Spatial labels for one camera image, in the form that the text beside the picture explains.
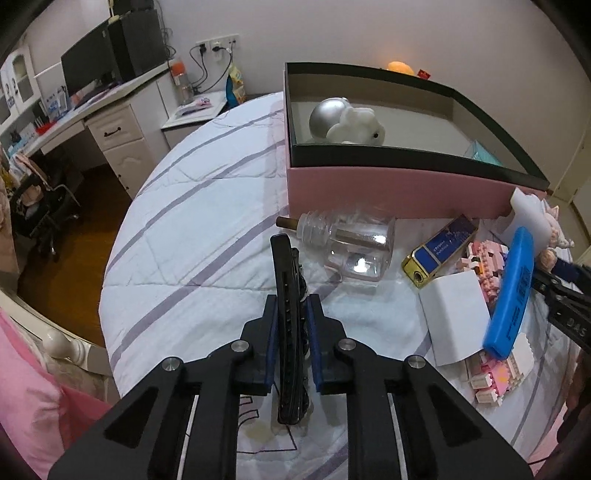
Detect pink pillow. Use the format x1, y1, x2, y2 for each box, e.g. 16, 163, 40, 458
0, 308, 116, 480

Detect yellow blue snack bag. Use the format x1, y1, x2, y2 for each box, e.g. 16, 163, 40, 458
225, 65, 248, 105

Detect orange cap bottle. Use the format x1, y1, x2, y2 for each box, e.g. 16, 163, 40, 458
170, 58, 195, 106

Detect blue gold rectangular box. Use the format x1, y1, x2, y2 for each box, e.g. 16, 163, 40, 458
401, 216, 478, 290

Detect white power adapter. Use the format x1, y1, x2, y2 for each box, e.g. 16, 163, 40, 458
419, 270, 492, 367

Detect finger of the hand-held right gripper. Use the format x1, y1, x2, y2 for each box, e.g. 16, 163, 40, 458
537, 256, 591, 289
531, 276, 591, 309

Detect pink white plush toy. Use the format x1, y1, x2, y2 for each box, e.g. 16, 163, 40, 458
536, 203, 576, 274

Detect white wall power outlet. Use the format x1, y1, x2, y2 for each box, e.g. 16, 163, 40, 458
194, 33, 242, 54

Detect black power cables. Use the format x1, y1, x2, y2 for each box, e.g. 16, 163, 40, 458
188, 45, 234, 94

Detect white glass door cabinet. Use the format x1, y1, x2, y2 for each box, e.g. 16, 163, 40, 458
0, 46, 38, 121

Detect white desk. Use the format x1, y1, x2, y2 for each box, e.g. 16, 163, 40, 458
0, 60, 172, 160

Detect black computer tower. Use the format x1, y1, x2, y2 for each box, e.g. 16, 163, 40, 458
107, 8, 168, 81

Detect blue plastic case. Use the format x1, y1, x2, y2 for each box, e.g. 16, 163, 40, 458
482, 226, 537, 361

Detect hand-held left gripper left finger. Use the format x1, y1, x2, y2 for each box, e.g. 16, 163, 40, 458
48, 293, 280, 480

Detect black comb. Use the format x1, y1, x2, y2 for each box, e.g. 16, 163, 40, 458
269, 234, 311, 425

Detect clear glass bottle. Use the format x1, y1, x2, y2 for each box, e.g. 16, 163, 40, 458
276, 210, 397, 282

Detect black computer monitor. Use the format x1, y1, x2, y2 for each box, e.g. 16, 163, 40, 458
60, 18, 116, 97

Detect pink building block model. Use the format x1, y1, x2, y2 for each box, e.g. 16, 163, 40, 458
455, 240, 536, 407

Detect pink storage box black rim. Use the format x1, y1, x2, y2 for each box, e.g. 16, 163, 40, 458
283, 61, 551, 220

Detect white nightstand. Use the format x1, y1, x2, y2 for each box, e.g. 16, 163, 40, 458
161, 90, 232, 149

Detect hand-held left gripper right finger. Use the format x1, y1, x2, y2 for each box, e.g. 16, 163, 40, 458
305, 293, 534, 480

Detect white animal figurine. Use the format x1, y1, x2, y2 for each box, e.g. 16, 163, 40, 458
328, 107, 386, 146

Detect black office chair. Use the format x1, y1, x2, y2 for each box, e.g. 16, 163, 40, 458
9, 157, 85, 260

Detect teal packet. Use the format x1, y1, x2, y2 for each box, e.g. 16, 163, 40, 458
462, 138, 504, 167

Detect silver ball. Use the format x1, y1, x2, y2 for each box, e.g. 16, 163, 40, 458
308, 98, 348, 141

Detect white bed frame post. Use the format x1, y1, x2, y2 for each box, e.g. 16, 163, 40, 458
0, 286, 112, 384

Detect white desk drawer unit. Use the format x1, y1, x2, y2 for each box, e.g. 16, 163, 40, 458
85, 99, 161, 200

